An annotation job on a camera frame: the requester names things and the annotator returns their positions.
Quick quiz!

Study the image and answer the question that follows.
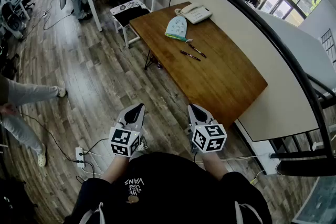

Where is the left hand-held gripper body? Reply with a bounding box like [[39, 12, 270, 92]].
[[108, 122, 144, 158]]

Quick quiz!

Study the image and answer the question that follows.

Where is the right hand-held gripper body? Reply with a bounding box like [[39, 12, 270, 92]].
[[187, 118, 228, 154]]

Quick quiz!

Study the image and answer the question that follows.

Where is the black pen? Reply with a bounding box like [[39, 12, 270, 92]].
[[187, 44, 207, 59], [180, 50, 201, 62]]

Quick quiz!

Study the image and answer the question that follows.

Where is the light blue pencil pouch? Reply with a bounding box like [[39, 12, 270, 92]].
[[164, 16, 194, 43]]

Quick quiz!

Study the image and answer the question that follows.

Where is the person's left forearm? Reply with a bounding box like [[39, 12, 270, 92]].
[[101, 152, 131, 184]]

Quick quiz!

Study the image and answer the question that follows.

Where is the person's right forearm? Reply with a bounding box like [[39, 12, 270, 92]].
[[201, 151, 229, 182]]

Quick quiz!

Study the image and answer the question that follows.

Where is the white power strip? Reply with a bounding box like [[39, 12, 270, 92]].
[[75, 147, 86, 168]]

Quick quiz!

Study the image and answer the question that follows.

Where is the black metal table leg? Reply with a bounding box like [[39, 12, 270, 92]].
[[144, 49, 158, 71]]

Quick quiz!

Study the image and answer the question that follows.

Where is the person's black printed shirt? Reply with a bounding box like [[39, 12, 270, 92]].
[[64, 152, 272, 224]]

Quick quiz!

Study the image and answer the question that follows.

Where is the cream partition panel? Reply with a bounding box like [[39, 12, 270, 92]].
[[169, 0, 320, 142]]

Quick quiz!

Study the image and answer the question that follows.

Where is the black cloth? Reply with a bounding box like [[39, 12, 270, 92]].
[[113, 7, 150, 27]]

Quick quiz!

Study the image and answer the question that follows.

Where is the patterned white seat cushion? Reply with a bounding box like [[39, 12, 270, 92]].
[[110, 0, 146, 15]]

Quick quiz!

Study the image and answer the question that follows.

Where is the black curved handrail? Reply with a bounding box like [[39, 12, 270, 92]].
[[146, 0, 336, 176]]

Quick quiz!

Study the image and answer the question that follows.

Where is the grey floor fan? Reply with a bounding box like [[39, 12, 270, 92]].
[[1, 2, 27, 40]]

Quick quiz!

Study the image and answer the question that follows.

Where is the white corded telephone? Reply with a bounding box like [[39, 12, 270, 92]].
[[174, 2, 213, 25]]

